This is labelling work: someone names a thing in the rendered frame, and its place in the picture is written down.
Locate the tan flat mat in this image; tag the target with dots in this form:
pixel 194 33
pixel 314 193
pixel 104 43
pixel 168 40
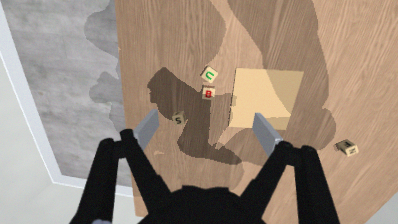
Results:
pixel 270 92

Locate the cream letter block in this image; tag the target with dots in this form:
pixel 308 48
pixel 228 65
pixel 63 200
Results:
pixel 209 74
pixel 179 118
pixel 208 92
pixel 348 148

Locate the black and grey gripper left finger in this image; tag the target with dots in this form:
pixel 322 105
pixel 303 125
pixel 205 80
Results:
pixel 97 202

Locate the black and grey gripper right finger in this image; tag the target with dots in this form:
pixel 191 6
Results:
pixel 314 201

